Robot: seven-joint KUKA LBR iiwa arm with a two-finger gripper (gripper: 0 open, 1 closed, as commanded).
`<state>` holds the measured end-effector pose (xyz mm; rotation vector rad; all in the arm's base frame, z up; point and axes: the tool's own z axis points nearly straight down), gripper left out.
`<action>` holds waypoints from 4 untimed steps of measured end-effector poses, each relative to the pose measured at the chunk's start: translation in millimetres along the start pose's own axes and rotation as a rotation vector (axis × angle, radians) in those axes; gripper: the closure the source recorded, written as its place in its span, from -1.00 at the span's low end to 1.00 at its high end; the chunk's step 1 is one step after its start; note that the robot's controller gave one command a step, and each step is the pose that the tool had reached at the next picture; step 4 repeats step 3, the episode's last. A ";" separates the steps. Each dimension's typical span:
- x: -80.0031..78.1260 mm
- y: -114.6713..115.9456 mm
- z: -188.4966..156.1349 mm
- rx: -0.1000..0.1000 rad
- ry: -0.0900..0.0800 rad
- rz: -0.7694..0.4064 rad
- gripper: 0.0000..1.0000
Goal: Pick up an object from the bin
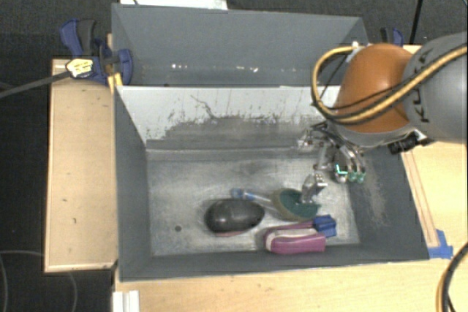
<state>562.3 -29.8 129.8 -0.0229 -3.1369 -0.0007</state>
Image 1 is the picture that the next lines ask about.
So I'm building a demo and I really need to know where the black cylinder on white bracket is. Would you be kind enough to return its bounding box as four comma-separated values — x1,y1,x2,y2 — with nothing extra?
388,130,429,156

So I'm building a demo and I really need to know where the grey metal bin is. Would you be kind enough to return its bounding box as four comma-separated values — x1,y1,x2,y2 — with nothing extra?
110,2,431,282

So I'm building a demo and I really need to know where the purple and white stapler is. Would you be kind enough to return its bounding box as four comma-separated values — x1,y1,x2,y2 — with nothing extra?
263,220,327,256

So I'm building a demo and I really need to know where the blue small block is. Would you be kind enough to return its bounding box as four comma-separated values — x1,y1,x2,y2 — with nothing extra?
312,214,338,239

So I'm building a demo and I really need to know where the clear tube with blue cap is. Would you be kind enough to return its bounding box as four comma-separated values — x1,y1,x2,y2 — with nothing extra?
230,187,279,212

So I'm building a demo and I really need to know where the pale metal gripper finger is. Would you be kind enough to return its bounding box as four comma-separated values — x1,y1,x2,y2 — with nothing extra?
301,172,328,205

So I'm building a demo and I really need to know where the green round sponge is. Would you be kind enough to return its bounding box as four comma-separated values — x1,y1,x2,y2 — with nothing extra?
271,188,322,222

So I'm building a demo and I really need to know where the black egg-shaped object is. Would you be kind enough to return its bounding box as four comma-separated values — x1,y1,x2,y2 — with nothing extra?
203,197,266,237

